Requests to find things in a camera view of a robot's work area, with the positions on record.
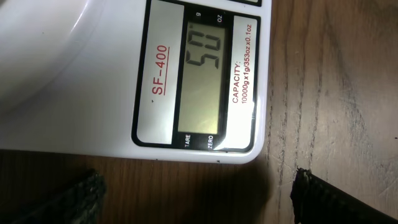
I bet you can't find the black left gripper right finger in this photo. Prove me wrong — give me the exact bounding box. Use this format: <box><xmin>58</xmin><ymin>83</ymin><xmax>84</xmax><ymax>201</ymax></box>
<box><xmin>290</xmin><ymin>168</ymin><xmax>397</xmax><ymax>224</ymax></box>

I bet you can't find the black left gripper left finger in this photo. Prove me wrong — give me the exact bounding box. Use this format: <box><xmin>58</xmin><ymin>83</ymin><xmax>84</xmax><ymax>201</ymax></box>
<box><xmin>12</xmin><ymin>170</ymin><xmax>106</xmax><ymax>224</ymax></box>

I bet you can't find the white digital kitchen scale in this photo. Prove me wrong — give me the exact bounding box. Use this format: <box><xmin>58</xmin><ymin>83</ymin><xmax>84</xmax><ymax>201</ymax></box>
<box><xmin>1</xmin><ymin>0</ymin><xmax>272</xmax><ymax>164</ymax></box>

